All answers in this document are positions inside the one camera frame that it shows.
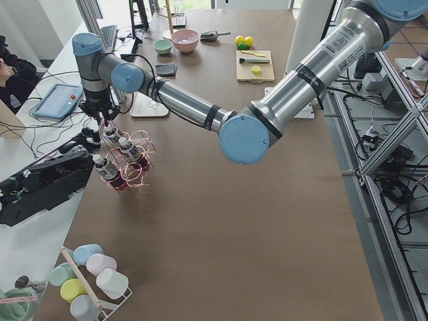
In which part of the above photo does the yellow plastic knife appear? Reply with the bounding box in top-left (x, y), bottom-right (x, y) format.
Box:
top-left (241, 50), bottom-right (266, 57)

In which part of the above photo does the green bowl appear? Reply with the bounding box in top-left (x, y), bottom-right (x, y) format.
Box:
top-left (153, 39), bottom-right (173, 55)

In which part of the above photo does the person in black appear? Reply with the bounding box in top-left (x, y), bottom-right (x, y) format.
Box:
top-left (1, 35), bottom-right (40, 114)

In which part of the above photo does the steel muddler black tip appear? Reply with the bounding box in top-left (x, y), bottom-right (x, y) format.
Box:
top-left (239, 58), bottom-right (270, 64)

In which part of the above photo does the cream rectangular tray plate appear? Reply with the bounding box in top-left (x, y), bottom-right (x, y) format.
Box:
top-left (130, 92), bottom-right (169, 118)

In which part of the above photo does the blue teach pendant tablet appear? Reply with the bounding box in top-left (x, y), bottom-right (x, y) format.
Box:
top-left (31, 84), bottom-right (84, 120)

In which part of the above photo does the aluminium frame rail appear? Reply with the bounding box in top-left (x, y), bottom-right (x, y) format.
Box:
top-left (326, 48), bottom-right (427, 320)

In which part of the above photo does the yellow plastic cup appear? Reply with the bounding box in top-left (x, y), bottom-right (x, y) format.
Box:
top-left (60, 278), bottom-right (87, 303)

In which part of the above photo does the black machine frame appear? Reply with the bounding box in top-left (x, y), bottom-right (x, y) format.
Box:
top-left (1, 150), bottom-right (94, 227)

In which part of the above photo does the half lemon slice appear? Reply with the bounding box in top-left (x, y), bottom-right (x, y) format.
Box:
top-left (251, 66), bottom-right (261, 75)

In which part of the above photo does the metal ice scoop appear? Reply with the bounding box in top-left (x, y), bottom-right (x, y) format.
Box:
top-left (200, 31), bottom-right (231, 42)

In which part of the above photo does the yellow lemon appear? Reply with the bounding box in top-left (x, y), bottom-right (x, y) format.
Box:
top-left (235, 35), bottom-right (245, 45)

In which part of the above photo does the white plastic cup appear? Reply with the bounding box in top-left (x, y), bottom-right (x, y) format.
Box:
top-left (96, 268), bottom-right (129, 300)

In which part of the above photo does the tea bottle near handle end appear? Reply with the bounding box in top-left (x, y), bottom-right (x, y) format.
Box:
top-left (92, 154), bottom-right (127, 192)

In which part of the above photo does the copper wire bottle basket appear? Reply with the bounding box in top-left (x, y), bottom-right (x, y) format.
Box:
top-left (96, 121), bottom-right (156, 193)

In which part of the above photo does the blue plastic cup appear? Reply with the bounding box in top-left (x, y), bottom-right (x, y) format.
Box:
top-left (72, 243), bottom-right (103, 265)

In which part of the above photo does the grey plastic cup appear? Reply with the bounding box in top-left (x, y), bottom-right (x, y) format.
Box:
top-left (70, 295), bottom-right (100, 321)

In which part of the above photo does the black keyboard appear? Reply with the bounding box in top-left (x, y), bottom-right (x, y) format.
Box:
top-left (100, 25), bottom-right (118, 51)

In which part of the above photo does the pink plastic cup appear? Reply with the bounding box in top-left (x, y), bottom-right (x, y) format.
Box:
top-left (86, 253), bottom-right (117, 276)

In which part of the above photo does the bamboo cutting board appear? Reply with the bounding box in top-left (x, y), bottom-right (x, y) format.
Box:
top-left (236, 50), bottom-right (276, 82)

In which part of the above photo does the grey folded cloth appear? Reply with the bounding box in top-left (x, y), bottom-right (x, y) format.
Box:
top-left (155, 64), bottom-right (177, 78)

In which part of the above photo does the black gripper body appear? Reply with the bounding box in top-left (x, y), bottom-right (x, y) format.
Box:
top-left (79, 97), bottom-right (120, 121)

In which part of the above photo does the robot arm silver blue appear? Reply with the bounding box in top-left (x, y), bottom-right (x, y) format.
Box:
top-left (72, 1), bottom-right (427, 164)

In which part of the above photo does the tea bottle white cap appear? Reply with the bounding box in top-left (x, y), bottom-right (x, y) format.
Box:
top-left (119, 136), bottom-right (148, 169)
top-left (103, 124), bottom-right (123, 144)

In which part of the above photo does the green plastic cup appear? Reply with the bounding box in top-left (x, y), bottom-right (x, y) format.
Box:
top-left (49, 262), bottom-right (76, 287)

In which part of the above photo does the pink bowl with ice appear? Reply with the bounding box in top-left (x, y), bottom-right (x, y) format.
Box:
top-left (171, 29), bottom-right (200, 54)

